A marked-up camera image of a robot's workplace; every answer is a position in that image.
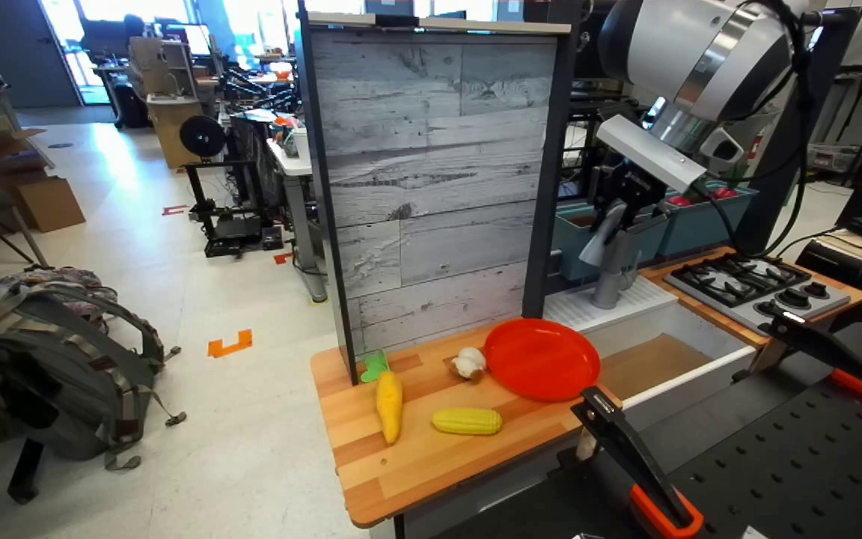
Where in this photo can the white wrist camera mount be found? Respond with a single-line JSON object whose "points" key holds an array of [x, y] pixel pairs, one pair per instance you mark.
{"points": [[652, 151]]}

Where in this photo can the grey wood-pattern backsplash panel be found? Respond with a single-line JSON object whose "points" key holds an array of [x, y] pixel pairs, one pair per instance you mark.
{"points": [[436, 181]]}

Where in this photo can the red plastic bowl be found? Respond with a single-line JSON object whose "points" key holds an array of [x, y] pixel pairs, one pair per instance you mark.
{"points": [[539, 360]]}

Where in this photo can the white toy garlic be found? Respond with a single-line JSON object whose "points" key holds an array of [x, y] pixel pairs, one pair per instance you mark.
{"points": [[467, 363]]}

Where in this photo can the orange floor marker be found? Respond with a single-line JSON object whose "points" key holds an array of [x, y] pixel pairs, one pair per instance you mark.
{"points": [[229, 345]]}

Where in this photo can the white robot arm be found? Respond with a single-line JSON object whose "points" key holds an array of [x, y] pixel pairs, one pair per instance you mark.
{"points": [[711, 48]]}

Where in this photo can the white toy sink basin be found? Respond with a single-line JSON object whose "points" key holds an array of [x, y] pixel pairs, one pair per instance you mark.
{"points": [[652, 363]]}

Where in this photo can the yellow carrot plushie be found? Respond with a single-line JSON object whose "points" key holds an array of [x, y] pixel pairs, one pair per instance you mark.
{"points": [[388, 400]]}

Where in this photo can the brown cardboard box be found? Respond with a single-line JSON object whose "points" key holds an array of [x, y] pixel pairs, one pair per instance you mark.
{"points": [[45, 204]]}

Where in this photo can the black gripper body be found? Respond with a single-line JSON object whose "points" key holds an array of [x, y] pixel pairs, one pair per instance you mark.
{"points": [[634, 199]]}

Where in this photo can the black stove burner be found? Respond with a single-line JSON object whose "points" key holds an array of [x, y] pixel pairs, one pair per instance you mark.
{"points": [[761, 285]]}

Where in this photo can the grey toy tap faucet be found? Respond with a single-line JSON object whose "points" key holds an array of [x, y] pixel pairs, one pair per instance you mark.
{"points": [[616, 273]]}

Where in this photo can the black equipment stand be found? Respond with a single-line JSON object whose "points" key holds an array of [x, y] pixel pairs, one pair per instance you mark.
{"points": [[222, 199]]}

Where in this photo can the grey office chair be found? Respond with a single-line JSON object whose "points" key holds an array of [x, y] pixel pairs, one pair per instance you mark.
{"points": [[60, 360]]}

